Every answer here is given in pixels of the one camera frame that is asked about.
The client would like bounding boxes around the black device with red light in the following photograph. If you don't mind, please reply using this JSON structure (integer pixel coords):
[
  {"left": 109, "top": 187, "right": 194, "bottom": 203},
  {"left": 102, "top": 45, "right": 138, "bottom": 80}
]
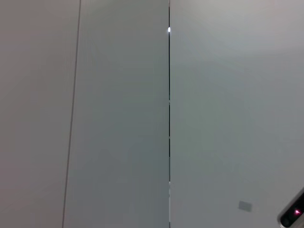
[{"left": 277, "top": 187, "right": 304, "bottom": 228}]

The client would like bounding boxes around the grey wall plate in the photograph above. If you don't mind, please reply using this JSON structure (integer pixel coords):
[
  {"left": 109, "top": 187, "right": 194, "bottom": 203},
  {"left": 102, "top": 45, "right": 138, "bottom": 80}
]
[{"left": 238, "top": 200, "right": 253, "bottom": 211}]

